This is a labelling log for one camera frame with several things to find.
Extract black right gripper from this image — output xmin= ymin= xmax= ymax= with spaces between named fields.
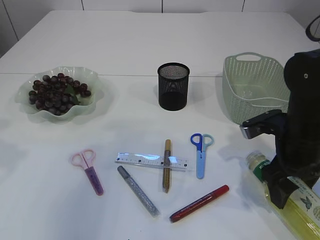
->
xmin=264 ymin=113 xmax=320 ymax=209

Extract clear plastic sheet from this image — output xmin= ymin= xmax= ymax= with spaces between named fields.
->
xmin=240 ymin=88 xmax=254 ymax=99

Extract red glitter pen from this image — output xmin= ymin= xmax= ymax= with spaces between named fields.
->
xmin=169 ymin=184 xmax=230 ymax=223

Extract green woven plastic basket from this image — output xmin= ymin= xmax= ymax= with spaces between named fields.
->
xmin=222 ymin=52 xmax=290 ymax=125

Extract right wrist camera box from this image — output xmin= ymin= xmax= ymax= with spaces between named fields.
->
xmin=239 ymin=109 xmax=287 ymax=140

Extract green wavy glass plate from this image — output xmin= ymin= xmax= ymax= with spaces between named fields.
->
xmin=14 ymin=66 xmax=105 ymax=124

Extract purple grape bunch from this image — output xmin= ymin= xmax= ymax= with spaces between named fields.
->
xmin=28 ymin=72 xmax=93 ymax=116

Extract gold glitter pen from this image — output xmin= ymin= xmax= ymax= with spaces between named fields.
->
xmin=162 ymin=139 xmax=171 ymax=194

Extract silver glitter pen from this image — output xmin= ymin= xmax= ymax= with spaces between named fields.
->
xmin=117 ymin=165 xmax=160 ymax=218

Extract blue safety scissors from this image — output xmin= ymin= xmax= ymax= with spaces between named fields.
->
xmin=190 ymin=133 xmax=215 ymax=180

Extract clear plastic ruler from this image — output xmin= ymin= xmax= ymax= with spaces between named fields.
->
xmin=115 ymin=152 xmax=193 ymax=172

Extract yellow tea bottle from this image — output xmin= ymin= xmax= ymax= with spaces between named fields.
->
xmin=246 ymin=151 xmax=320 ymax=240

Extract pink purple safety scissors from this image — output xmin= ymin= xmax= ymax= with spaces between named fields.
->
xmin=70 ymin=149 xmax=104 ymax=196

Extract black mesh pen holder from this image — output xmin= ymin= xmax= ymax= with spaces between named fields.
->
xmin=157 ymin=62 xmax=190 ymax=111

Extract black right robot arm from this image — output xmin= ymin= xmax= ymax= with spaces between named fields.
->
xmin=262 ymin=50 xmax=320 ymax=209

